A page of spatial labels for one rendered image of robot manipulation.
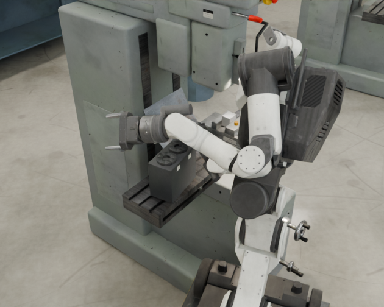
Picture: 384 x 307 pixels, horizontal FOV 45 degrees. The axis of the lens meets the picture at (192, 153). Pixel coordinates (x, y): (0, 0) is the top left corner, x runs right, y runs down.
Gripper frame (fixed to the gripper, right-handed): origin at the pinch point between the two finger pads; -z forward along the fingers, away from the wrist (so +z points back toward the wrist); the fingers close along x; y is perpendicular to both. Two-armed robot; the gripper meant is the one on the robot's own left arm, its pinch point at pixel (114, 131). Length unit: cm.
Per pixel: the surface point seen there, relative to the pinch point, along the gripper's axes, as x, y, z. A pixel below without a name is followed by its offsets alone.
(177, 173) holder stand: -8, -59, -3
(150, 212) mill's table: -25, -59, -16
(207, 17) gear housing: 56, -46, 16
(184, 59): 45, -62, -1
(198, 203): -19, -110, -12
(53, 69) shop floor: 144, -294, -257
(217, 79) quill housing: 35, -65, 14
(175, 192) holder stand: -16, -63, -6
